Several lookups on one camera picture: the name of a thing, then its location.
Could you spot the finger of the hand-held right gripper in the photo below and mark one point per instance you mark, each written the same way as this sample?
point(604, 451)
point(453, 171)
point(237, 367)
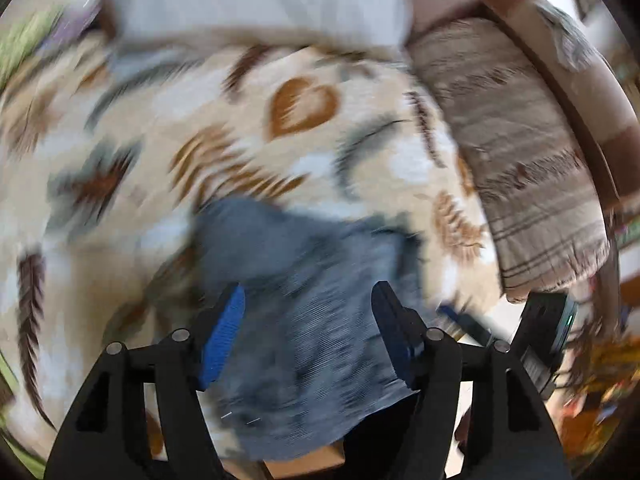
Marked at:
point(470, 327)

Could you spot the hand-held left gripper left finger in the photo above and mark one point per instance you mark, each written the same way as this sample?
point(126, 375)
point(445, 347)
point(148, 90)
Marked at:
point(225, 340)

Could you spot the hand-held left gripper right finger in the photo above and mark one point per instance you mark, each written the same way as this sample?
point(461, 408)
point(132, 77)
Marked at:
point(397, 340)

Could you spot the brown striped fringed throw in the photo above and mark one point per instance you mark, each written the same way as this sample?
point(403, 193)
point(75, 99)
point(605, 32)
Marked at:
point(515, 160)

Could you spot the leaf-print fleece blanket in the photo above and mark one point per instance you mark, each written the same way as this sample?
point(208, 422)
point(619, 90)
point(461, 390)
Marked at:
point(200, 150)

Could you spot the grey pillow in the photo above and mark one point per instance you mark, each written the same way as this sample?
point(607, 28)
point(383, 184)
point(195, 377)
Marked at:
point(260, 0)

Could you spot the green patterned pillow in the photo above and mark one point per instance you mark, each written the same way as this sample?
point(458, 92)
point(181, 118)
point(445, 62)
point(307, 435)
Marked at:
point(25, 42)

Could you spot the brown wooden bed frame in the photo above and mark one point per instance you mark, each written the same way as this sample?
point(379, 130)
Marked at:
point(565, 75)

